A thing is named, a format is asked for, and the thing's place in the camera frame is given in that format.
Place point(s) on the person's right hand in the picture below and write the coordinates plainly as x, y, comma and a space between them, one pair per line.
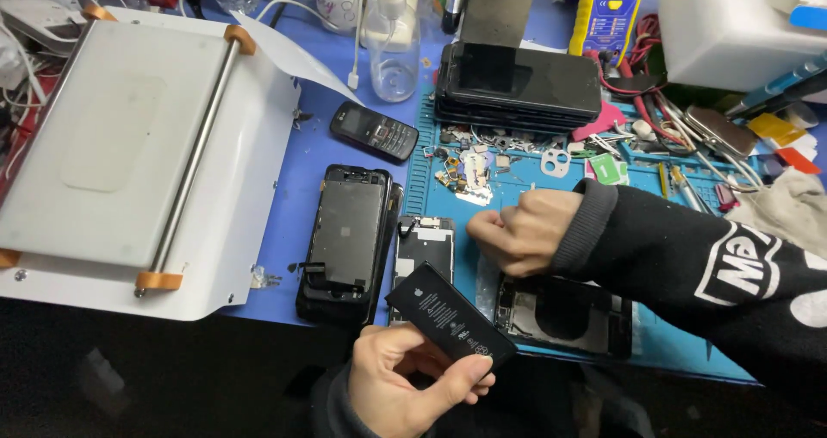
533, 231

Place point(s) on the person's left hand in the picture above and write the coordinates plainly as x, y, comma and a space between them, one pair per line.
394, 393

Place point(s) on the person's right fingers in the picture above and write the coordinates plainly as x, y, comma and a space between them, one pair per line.
492, 228

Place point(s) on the black phone battery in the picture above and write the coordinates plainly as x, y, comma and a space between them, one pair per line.
446, 312

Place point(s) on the blue repair mat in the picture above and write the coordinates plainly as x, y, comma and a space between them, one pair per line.
510, 183

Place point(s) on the pile of small phone parts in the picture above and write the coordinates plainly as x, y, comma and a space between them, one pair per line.
471, 166

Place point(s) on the opened silver phone chassis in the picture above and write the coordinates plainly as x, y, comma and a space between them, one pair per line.
426, 244

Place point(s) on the black smartphone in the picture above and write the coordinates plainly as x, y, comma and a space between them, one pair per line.
491, 126
517, 119
523, 79

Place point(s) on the opened black phone housing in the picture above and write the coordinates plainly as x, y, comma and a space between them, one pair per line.
568, 322

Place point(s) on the green sticker tab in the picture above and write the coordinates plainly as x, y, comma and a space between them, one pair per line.
607, 168

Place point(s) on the black phone screen assembly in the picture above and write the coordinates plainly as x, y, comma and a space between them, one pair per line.
346, 231

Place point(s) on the pink pry pick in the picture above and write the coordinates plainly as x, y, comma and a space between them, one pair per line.
597, 125

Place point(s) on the black keypad phone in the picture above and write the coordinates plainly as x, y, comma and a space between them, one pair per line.
375, 130

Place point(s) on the red test leads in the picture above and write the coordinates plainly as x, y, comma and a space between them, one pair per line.
639, 108

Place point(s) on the small precision screwdriver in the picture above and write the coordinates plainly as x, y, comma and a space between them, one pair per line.
686, 189

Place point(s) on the clear spray bottle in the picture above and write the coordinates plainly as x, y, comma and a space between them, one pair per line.
392, 50

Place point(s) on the grey rectangular plate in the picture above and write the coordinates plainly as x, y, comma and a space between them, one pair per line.
499, 8

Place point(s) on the black small bottle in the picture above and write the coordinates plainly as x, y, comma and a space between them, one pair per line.
453, 5

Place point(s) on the small pink tool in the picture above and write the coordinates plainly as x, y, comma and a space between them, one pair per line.
726, 197

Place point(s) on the yellow multimeter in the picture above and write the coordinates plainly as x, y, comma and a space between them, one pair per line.
607, 11

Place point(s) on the silver metal case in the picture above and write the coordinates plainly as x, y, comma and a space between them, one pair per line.
720, 131

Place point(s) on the white paper sheet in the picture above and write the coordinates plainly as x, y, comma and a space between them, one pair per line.
291, 57

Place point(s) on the white plastic bottle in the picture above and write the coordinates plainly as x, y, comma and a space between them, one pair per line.
333, 2

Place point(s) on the beige cloth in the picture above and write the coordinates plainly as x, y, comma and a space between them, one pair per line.
785, 209

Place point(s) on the yellow tape piece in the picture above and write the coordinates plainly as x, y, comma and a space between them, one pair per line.
775, 129

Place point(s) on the white box appliance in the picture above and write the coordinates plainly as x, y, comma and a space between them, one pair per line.
723, 31

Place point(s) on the steel roller bar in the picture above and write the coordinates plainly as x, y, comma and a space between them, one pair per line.
194, 160

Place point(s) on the orange card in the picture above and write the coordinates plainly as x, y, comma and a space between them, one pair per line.
798, 160

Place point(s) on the blue pen tool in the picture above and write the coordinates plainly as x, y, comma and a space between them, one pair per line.
775, 86

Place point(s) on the white screen separator machine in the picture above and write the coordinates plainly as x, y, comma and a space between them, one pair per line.
103, 141

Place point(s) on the white flat device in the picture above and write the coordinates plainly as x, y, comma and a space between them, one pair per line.
39, 24

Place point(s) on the white camera lens bezel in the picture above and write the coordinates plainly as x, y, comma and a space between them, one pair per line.
554, 163

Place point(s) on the black phone frame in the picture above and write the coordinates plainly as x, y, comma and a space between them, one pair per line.
381, 257

